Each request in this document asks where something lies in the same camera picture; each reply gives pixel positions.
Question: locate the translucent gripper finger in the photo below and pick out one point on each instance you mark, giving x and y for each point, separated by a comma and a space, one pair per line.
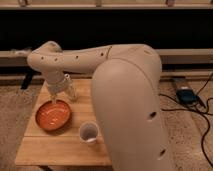
70, 89
53, 98

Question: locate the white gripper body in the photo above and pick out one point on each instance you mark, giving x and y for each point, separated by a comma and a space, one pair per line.
55, 81

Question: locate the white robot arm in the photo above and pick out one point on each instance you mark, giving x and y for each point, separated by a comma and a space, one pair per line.
124, 93

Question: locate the orange plate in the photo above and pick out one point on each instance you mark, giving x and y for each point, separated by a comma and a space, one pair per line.
52, 116

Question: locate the wooden table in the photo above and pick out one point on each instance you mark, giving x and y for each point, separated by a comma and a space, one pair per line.
63, 147

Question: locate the blue black power box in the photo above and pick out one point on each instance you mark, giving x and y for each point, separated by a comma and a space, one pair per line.
184, 92

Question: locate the long wooden bench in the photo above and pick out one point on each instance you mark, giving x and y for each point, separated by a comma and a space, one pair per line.
14, 62

